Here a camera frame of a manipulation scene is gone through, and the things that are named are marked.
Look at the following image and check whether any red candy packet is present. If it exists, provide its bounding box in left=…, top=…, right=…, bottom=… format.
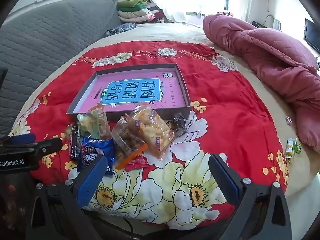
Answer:
left=124, top=157, right=150, bottom=172

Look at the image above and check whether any small yellow snack packet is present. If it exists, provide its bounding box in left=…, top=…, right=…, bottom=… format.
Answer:
left=284, top=137, right=296, bottom=160

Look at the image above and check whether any clear packet with orange edge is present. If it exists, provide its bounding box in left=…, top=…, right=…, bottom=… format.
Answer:
left=111, top=116, right=148, bottom=170

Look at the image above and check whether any pink quilt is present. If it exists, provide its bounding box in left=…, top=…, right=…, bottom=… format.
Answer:
left=202, top=14, right=320, bottom=153

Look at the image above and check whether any orange cracker packet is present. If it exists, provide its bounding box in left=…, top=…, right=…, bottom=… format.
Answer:
left=124, top=102, right=176, bottom=159

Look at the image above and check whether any black television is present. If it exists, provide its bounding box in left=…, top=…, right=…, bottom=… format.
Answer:
left=303, top=19, right=320, bottom=53

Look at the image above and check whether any grey cardboard box tray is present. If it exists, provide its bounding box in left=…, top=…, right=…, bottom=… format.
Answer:
left=66, top=64, right=192, bottom=116

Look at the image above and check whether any dark patterned cloth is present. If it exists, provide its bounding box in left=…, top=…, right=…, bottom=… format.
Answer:
left=104, top=22, right=137, bottom=37

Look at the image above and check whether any blue cookie packet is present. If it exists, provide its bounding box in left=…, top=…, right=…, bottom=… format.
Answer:
left=76, top=136, right=116, bottom=177

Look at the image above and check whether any red floral blanket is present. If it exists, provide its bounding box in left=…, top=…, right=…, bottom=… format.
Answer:
left=11, top=41, right=289, bottom=224

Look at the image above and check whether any small dark brown packet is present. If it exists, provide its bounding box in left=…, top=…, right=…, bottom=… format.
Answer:
left=172, top=113, right=187, bottom=137

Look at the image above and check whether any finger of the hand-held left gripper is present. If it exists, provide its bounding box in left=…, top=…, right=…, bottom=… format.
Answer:
left=32, top=137, right=63, bottom=153
left=0, top=133, right=36, bottom=147

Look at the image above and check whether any grey quilted headboard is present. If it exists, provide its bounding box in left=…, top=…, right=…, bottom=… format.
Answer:
left=0, top=0, right=123, bottom=135

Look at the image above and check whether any pink book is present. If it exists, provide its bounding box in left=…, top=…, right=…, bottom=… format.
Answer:
left=75, top=71, right=187, bottom=113

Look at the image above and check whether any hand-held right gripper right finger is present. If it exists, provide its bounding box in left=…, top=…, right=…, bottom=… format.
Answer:
left=208, top=154, right=293, bottom=240

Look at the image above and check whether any clear cake packet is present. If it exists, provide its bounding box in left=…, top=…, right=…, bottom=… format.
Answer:
left=89, top=105, right=112, bottom=140

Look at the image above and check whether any brown chocolate bar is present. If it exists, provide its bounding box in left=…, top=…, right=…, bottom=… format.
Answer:
left=67, top=124, right=83, bottom=160

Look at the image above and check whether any beige bed sheet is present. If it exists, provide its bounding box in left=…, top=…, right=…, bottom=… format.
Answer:
left=10, top=22, right=320, bottom=205

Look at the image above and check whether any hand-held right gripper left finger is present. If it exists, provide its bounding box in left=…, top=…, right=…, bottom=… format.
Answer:
left=25, top=153, right=108, bottom=240

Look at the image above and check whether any stack of folded clothes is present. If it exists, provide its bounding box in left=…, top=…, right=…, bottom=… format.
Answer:
left=117, top=0, right=173, bottom=24

